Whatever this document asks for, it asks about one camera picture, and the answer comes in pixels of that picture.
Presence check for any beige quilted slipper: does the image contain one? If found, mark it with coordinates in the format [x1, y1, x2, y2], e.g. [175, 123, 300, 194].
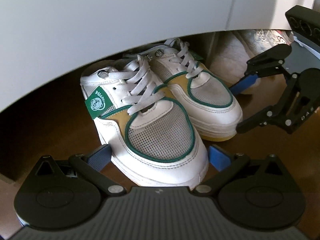
[209, 31, 254, 87]

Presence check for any red grey slipper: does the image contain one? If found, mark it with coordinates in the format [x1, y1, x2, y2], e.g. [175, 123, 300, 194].
[270, 29, 294, 46]

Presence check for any white cabinet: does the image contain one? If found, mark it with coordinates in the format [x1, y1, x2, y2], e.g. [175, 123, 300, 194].
[1, 0, 314, 109]

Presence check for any white green sneaker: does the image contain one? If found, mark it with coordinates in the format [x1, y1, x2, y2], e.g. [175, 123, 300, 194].
[80, 55, 209, 189]
[124, 38, 243, 141]

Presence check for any white pink sneaker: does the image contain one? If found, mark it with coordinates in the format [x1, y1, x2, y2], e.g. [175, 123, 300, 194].
[238, 29, 278, 57]

